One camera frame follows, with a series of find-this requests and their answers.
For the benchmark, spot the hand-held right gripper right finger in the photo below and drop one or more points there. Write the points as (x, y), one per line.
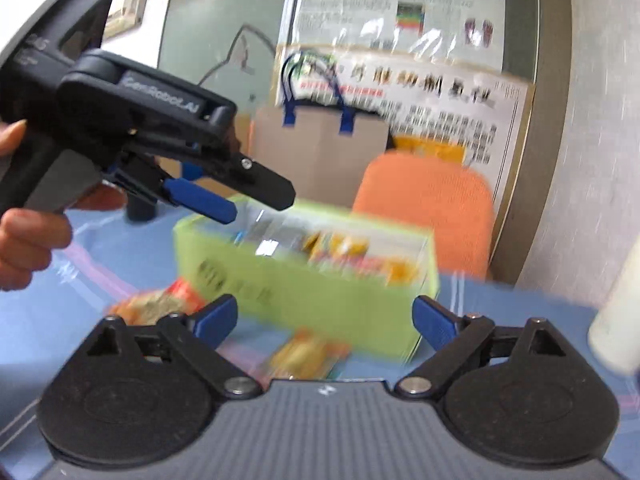
(435, 320)

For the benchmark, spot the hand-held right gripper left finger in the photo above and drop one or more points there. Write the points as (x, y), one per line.
(217, 320)

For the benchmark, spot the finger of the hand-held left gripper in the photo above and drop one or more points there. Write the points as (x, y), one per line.
(200, 199)
(270, 187)

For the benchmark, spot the shiny clear snack packet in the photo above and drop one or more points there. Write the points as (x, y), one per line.
(272, 237)

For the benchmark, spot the red orange snack packet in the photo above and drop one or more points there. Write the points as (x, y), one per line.
(150, 305)

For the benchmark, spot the green cardboard box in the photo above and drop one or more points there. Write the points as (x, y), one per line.
(300, 295)

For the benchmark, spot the orange yellow snack packet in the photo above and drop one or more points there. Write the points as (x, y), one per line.
(305, 355)

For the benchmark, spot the person's left hand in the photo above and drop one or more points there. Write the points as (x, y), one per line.
(30, 240)

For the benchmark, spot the orange packet with white label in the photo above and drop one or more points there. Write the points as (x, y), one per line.
(402, 270)

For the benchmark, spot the orange chair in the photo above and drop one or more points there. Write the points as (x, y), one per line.
(425, 210)

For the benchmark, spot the yellow plastic bag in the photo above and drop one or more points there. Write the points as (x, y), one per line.
(435, 151)

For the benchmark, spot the white lidded mug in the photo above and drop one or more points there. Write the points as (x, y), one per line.
(617, 325)

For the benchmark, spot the beige wall-mounted box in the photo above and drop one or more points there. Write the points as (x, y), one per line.
(125, 10)

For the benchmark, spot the colourful chart wall poster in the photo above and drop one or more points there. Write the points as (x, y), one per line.
(350, 0)

